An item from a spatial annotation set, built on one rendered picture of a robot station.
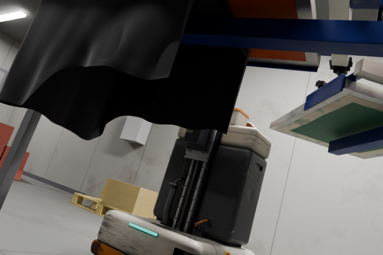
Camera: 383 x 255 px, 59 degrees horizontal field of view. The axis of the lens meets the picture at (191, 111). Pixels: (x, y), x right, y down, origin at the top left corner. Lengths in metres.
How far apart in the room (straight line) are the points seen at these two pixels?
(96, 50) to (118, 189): 3.36
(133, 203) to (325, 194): 2.12
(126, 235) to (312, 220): 2.72
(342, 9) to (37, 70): 0.80
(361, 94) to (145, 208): 3.10
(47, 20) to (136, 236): 1.08
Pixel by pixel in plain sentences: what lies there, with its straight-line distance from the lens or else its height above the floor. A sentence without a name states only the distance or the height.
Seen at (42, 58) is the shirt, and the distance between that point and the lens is 0.96.
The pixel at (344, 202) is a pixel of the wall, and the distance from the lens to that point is 4.07.
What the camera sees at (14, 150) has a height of 0.42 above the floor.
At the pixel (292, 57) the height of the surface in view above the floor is 0.95.
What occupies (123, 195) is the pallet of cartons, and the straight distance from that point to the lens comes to 4.05.
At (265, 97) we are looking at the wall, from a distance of 4.74.
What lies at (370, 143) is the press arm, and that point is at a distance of 1.59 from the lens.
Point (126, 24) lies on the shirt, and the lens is 0.83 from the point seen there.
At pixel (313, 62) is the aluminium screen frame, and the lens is 1.17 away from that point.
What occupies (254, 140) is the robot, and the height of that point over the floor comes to 0.84.
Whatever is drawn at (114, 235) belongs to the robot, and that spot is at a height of 0.17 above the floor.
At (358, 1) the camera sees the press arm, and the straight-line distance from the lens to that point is 0.96.
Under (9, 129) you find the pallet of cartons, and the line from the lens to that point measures 6.12.
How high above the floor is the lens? 0.42
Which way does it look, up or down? 15 degrees up
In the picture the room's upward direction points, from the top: 17 degrees clockwise
